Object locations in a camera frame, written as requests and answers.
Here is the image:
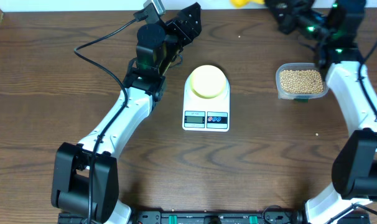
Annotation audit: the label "yellow measuring scoop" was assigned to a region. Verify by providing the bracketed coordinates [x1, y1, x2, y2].
[230, 0, 265, 8]

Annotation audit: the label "yellow bowl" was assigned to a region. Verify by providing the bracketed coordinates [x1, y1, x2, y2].
[189, 65, 227, 99]

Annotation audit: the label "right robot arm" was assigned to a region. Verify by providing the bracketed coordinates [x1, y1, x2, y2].
[265, 0, 377, 223]

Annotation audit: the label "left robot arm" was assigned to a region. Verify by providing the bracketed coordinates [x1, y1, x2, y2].
[51, 1, 202, 223]

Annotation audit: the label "white digital kitchen scale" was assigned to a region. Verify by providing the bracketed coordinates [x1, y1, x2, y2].
[182, 76, 230, 132]

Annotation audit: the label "clear plastic container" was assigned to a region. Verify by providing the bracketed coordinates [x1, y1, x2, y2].
[276, 63, 328, 100]

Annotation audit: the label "soybeans in container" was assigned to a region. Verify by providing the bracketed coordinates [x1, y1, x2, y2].
[279, 70, 323, 94]

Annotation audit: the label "green tape strip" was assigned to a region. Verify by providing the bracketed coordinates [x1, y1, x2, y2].
[294, 98, 309, 103]

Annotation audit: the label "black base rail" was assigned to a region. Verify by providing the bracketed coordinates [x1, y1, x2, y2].
[57, 210, 371, 224]

